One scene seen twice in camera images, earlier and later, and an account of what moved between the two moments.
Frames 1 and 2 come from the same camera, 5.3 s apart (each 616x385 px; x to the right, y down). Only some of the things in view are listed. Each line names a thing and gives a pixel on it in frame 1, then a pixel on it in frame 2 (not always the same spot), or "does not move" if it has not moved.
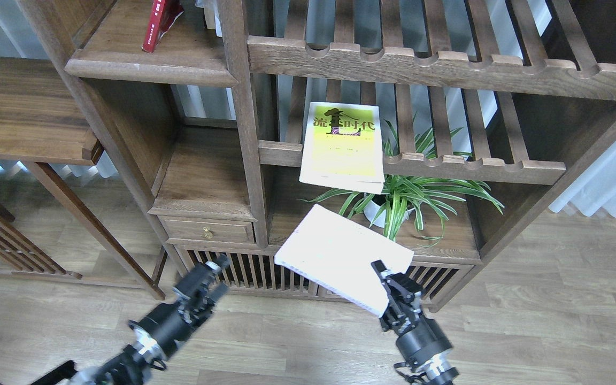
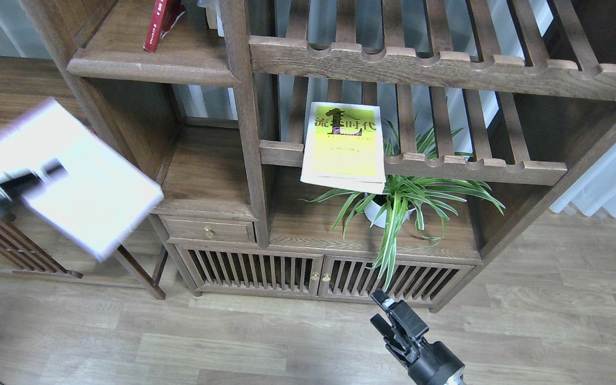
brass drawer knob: [208, 233] does not move
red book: [164, 14] does not move
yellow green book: [343, 147] does not move
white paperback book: [335, 254] → [107, 192]
